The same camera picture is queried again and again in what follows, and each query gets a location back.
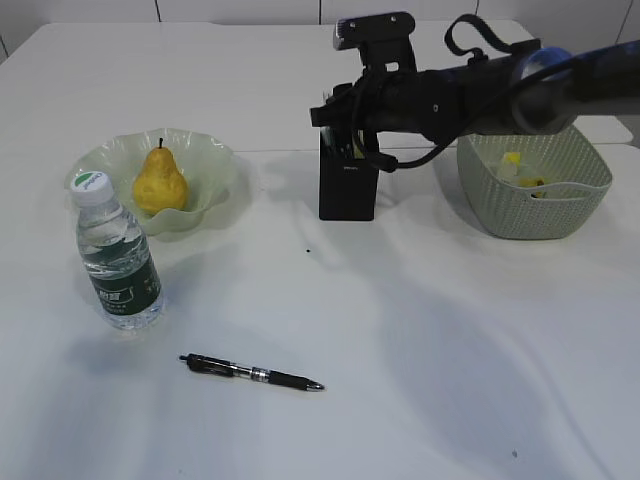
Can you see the black square pen holder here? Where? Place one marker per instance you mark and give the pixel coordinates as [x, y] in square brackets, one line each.
[347, 186]

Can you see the green utility knife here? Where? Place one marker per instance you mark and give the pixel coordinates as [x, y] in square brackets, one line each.
[327, 137]

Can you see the clear water bottle green label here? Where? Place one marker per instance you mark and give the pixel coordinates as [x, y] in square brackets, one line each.
[115, 253]

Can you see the green woven plastic basket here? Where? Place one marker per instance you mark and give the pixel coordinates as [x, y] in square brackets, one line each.
[577, 179]

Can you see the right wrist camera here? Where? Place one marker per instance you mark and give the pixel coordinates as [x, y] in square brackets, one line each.
[381, 39]

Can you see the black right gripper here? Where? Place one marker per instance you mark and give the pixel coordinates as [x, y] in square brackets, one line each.
[380, 102]

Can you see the black gel pen left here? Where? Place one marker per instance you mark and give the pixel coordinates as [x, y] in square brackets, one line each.
[212, 366]

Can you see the yellow utility knife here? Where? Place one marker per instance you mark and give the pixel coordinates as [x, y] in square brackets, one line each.
[358, 146]

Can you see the yellow pear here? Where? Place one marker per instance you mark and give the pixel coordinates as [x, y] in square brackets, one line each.
[160, 185]

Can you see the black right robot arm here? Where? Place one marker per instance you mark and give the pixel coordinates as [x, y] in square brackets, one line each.
[540, 93]

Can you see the green wavy glass plate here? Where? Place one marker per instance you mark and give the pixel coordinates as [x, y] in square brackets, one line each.
[207, 164]

